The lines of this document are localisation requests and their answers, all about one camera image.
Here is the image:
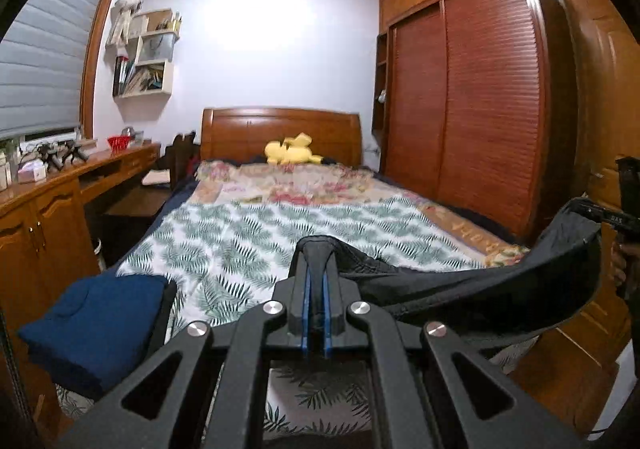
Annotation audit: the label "floral quilt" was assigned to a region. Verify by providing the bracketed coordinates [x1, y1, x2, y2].
[189, 161, 528, 267]

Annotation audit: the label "pink tissue box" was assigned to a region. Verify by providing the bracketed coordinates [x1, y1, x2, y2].
[17, 160, 48, 183]

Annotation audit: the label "wooden room door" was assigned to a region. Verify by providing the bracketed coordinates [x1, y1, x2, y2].
[508, 0, 640, 435]

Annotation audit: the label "black jacket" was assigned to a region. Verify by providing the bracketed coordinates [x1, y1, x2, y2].
[288, 197, 604, 351]

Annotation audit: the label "grey window blind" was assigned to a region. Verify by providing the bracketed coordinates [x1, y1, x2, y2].
[0, 0, 100, 139]

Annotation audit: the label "person's right hand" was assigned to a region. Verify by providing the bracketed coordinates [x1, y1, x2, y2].
[611, 241, 627, 287]

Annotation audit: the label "red basket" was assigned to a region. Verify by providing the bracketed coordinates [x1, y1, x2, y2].
[107, 136, 132, 152]

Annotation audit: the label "wooden bed headboard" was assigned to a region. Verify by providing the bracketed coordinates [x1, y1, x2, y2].
[201, 106, 362, 167]

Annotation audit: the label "dark wooden chair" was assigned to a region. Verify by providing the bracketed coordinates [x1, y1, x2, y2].
[142, 131, 201, 190]

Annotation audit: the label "wooden desk with cabinets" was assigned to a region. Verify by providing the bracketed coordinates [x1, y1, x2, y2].
[1, 143, 160, 439]

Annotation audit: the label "tied cream curtain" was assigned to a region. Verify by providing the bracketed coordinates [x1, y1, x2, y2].
[107, 0, 142, 48]

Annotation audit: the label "fern print white blanket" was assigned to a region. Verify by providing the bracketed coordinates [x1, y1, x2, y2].
[54, 194, 539, 443]

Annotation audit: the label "white wall shelf unit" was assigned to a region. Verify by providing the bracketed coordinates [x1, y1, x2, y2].
[106, 9, 182, 100]

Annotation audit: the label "folded navy blue garment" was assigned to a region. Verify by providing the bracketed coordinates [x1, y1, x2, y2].
[17, 275, 177, 400]

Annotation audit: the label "yellow plush toy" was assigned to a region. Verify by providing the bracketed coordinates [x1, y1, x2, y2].
[264, 132, 323, 165]

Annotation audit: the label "black handheld devices on desk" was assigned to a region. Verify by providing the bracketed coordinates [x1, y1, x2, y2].
[36, 139, 89, 172]

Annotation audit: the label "wooden louvered wardrobe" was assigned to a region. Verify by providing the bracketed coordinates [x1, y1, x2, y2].
[372, 0, 577, 241]

